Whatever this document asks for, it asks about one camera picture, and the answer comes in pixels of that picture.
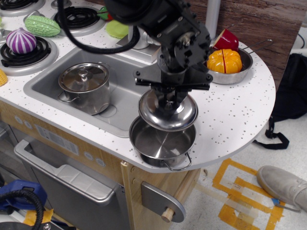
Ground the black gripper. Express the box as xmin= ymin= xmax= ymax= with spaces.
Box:
xmin=133 ymin=63 xmax=213 ymax=109

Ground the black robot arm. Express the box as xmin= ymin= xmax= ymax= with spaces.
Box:
xmin=105 ymin=0 xmax=212 ymax=106

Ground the shallow steel pot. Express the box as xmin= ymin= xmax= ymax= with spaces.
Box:
xmin=129 ymin=117 xmax=196 ymax=172

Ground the tall steel pot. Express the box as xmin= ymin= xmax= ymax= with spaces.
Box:
xmin=58 ymin=62 xmax=110 ymax=115

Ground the steel lid on tall pot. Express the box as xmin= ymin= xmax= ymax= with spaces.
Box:
xmin=58 ymin=63 xmax=109 ymax=93

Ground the silver toy faucet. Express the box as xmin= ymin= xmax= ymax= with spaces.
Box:
xmin=121 ymin=28 xmax=161 ymax=64

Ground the grey toy sink basin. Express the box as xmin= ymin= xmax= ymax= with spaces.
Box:
xmin=24 ymin=48 xmax=150 ymax=138

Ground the yellow toy pumpkin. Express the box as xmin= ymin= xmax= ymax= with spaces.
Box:
xmin=207 ymin=49 xmax=243 ymax=74

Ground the red toy apple half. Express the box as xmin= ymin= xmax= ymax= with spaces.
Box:
xmin=212 ymin=29 xmax=239 ymax=52

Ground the light green toy vegetable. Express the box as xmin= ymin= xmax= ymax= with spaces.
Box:
xmin=106 ymin=20 xmax=129 ymax=39

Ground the silver support pole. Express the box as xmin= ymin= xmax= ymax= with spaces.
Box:
xmin=205 ymin=0 xmax=221 ymax=43

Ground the red toy pepper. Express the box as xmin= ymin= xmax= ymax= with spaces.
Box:
xmin=97 ymin=6 xmax=113 ymax=21

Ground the wooden peg hanger plate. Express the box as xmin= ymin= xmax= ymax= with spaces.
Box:
xmin=141 ymin=182 xmax=186 ymax=223

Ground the black rear stove burner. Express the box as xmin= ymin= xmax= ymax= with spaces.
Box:
xmin=64 ymin=6 xmax=105 ymax=37

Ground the black stove burner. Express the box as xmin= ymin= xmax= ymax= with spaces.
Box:
xmin=0 ymin=0 xmax=45 ymax=17
xmin=64 ymin=6 xmax=105 ymax=37
xmin=0 ymin=36 xmax=59 ymax=76

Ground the black backpack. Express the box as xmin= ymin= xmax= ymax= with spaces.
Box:
xmin=253 ymin=53 xmax=307 ymax=150

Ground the orange floor tape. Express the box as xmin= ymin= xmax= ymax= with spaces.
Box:
xmin=213 ymin=159 xmax=283 ymax=230

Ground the black front stove burner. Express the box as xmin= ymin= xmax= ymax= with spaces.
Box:
xmin=0 ymin=36 xmax=59 ymax=76

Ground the grey toy oven door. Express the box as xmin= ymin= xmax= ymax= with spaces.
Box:
xmin=14 ymin=140 xmax=130 ymax=230

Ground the silver stove knob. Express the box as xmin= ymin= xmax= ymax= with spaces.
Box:
xmin=51 ymin=0 xmax=58 ymax=9

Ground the green toy bitter gourd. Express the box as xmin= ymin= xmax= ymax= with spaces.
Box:
xmin=24 ymin=15 xmax=61 ymax=37

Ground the grey shoe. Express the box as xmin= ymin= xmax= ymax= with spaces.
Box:
xmin=257 ymin=166 xmax=307 ymax=211

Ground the purple striped toy onion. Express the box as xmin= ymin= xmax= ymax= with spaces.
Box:
xmin=6 ymin=28 xmax=37 ymax=54

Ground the yellow toy corn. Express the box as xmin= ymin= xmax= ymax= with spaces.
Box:
xmin=0 ymin=69 xmax=8 ymax=86

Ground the black far stove burner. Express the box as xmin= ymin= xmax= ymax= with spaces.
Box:
xmin=0 ymin=0 xmax=45 ymax=17

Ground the blue clamp tool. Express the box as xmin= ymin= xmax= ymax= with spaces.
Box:
xmin=0 ymin=180 xmax=47 ymax=211

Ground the steel saucepan with wire handle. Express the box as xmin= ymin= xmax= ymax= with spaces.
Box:
xmin=205 ymin=39 xmax=273 ymax=85

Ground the black braided cable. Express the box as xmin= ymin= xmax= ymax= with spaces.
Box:
xmin=0 ymin=188 xmax=45 ymax=230

